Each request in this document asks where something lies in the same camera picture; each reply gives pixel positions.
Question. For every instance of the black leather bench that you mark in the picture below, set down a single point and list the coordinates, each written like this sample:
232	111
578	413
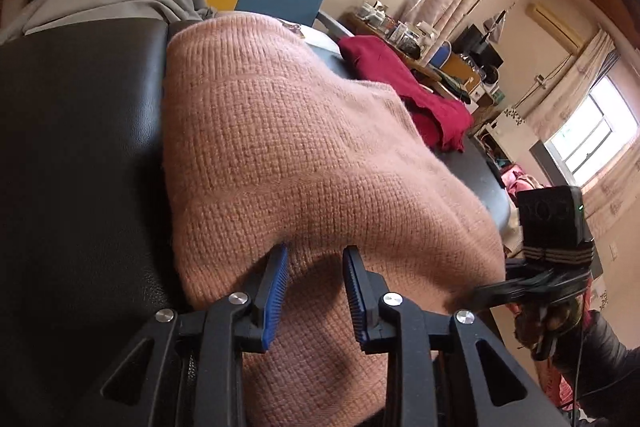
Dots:
75	157

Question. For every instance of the pink knitted sweater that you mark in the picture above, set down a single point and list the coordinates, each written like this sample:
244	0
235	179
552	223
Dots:
300	147

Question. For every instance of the pink cloth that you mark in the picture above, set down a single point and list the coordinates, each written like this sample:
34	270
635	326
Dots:
520	182

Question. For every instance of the dark red garment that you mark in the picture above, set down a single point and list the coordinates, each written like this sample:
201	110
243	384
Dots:
380	62

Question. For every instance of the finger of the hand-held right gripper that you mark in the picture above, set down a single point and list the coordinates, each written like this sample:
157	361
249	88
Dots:
500	293

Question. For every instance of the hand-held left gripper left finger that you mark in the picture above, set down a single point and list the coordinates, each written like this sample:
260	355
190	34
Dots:
275	302

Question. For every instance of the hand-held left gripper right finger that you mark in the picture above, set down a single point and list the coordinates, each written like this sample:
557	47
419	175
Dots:
356	302

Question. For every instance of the small window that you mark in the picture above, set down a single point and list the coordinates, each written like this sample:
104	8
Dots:
590	132

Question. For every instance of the grey garment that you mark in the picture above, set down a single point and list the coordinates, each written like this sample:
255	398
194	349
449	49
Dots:
100	2

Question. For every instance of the cluttered desk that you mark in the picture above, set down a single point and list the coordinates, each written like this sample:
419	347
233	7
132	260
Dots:
450	67

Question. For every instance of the person's right forearm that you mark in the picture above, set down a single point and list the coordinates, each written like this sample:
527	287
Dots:
605	347

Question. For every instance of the wall air conditioner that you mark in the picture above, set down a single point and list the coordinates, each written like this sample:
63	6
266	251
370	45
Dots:
550	22

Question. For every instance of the person's right hand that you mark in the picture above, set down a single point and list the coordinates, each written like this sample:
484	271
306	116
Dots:
550	322

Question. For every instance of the white printed cushion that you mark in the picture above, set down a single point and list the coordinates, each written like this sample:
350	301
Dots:
320	42

